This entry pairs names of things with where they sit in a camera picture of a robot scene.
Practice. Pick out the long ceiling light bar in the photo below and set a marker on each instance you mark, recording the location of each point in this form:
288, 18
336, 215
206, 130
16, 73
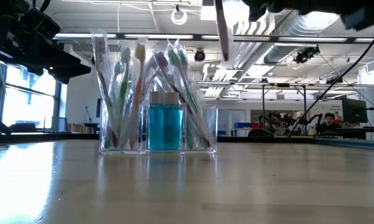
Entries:
158, 36

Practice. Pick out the black aluminium table frame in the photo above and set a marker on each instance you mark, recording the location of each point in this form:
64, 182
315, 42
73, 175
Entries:
49, 136

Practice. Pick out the black desk monitor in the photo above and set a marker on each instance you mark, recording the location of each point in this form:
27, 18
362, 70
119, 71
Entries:
354, 110

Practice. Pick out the blue storage bin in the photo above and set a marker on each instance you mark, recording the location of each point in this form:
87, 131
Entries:
243, 125

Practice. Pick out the purple toothbrush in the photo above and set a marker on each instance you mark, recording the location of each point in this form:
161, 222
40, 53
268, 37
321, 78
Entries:
177, 90

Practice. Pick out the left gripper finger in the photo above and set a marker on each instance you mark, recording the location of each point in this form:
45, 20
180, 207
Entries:
70, 59
71, 73

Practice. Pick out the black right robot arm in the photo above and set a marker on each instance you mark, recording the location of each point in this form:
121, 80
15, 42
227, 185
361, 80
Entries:
345, 9

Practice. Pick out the clear acrylic organizer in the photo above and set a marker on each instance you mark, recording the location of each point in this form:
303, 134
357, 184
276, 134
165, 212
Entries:
213, 124

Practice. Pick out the blue mouthwash bottle white cap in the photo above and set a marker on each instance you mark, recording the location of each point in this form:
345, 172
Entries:
173, 130
156, 130

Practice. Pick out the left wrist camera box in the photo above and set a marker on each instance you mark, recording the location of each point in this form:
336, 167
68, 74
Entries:
42, 25

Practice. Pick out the person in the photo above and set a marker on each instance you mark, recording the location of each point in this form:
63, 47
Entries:
329, 119

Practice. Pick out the black wall monitor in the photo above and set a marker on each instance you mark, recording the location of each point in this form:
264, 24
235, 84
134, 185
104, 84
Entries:
98, 108

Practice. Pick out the round black chair back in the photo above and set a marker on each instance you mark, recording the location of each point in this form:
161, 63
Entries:
259, 133

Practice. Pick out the background black robot arms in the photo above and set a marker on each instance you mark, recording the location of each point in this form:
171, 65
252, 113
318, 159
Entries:
280, 123

